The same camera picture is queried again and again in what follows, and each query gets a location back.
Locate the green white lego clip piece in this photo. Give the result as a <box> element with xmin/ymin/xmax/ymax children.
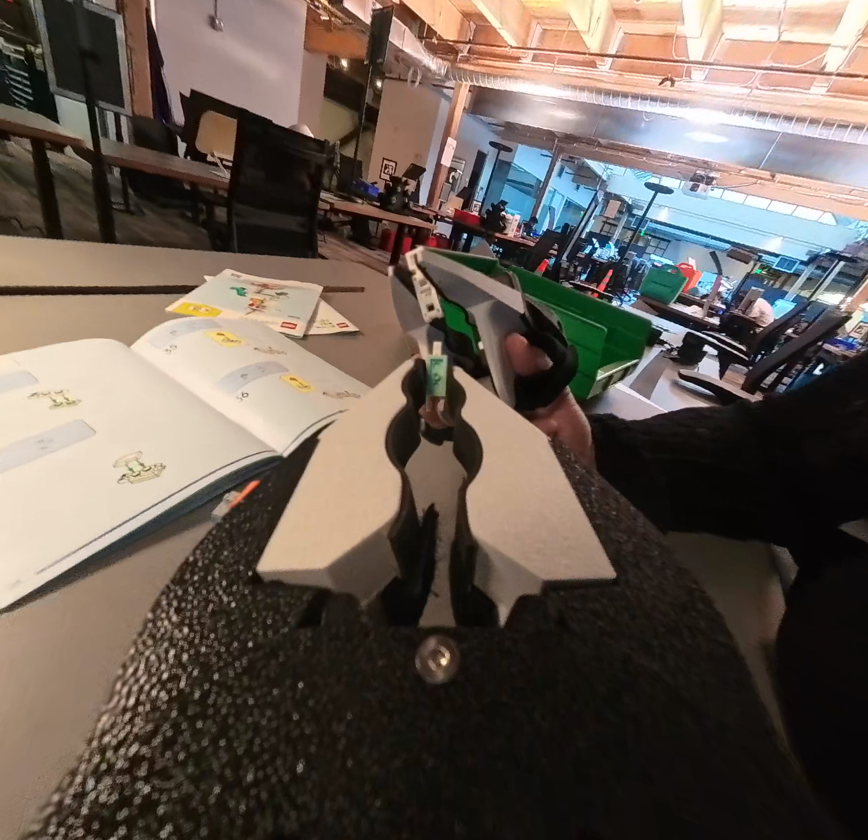
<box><xmin>422</xmin><ymin>353</ymin><xmax>454</xmax><ymax>429</ymax></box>

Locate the open instruction booklet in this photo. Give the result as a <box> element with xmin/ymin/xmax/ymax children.
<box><xmin>0</xmin><ymin>316</ymin><xmax>370</xmax><ymax>612</ymax></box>

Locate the black stand pole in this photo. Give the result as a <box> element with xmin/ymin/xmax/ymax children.
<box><xmin>76</xmin><ymin>0</ymin><xmax>118</xmax><ymax>244</ymax></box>

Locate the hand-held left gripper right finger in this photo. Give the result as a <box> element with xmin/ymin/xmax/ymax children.
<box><xmin>452</xmin><ymin>367</ymin><xmax>618</xmax><ymax>625</ymax></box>

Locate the tan backed chair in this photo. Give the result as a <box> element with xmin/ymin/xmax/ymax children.
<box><xmin>179</xmin><ymin>90</ymin><xmax>240</xmax><ymax>171</ymax></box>

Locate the green crate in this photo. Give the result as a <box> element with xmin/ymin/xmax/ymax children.
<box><xmin>641</xmin><ymin>264</ymin><xmax>687</xmax><ymax>305</ymax></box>

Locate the green plastic bin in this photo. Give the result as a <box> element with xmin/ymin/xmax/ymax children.
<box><xmin>441</xmin><ymin>246</ymin><xmax>657</xmax><ymax>401</ymax></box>

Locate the black speaker on pole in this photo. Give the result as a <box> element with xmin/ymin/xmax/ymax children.
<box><xmin>353</xmin><ymin>5</ymin><xmax>396</xmax><ymax>176</ymax></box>

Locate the wooden work table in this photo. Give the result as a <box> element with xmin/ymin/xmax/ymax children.
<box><xmin>319</xmin><ymin>192</ymin><xmax>436</xmax><ymax>266</ymax></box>

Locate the black swivel office chair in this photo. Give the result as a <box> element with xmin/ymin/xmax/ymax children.
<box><xmin>678</xmin><ymin>307</ymin><xmax>852</xmax><ymax>407</ymax></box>

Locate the silver ventilation duct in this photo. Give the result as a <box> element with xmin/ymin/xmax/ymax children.
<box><xmin>396</xmin><ymin>57</ymin><xmax>868</xmax><ymax>118</ymax></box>

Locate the black mesh office chair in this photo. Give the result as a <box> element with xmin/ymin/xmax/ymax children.
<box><xmin>227</xmin><ymin>118</ymin><xmax>335</xmax><ymax>259</ymax></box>

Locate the person's right forearm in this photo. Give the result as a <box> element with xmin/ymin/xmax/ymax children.
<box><xmin>589</xmin><ymin>352</ymin><xmax>868</xmax><ymax>549</ymax></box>

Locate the long wooden table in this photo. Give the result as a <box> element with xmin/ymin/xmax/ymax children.
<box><xmin>0</xmin><ymin>104</ymin><xmax>231</xmax><ymax>241</ymax></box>

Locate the person's right hand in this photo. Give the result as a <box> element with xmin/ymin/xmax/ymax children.
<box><xmin>505</xmin><ymin>330</ymin><xmax>598</xmax><ymax>469</ymax></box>

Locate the black board panel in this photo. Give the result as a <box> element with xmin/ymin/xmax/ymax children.
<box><xmin>30</xmin><ymin>0</ymin><xmax>131</xmax><ymax>115</ymax></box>

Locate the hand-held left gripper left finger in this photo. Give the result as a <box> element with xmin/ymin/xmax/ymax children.
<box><xmin>256</xmin><ymin>359</ymin><xmax>416</xmax><ymax>608</ymax></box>

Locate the white leaflet with red logo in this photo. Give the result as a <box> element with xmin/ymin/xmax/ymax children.
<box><xmin>298</xmin><ymin>301</ymin><xmax>362</xmax><ymax>339</ymax></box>
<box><xmin>166</xmin><ymin>268</ymin><xmax>325</xmax><ymax>339</ymax></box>

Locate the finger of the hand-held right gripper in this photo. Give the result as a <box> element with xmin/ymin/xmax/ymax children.
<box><xmin>390</xmin><ymin>250</ymin><xmax>448</xmax><ymax>366</ymax></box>
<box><xmin>420</xmin><ymin>246</ymin><xmax>530</xmax><ymax>410</ymax></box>

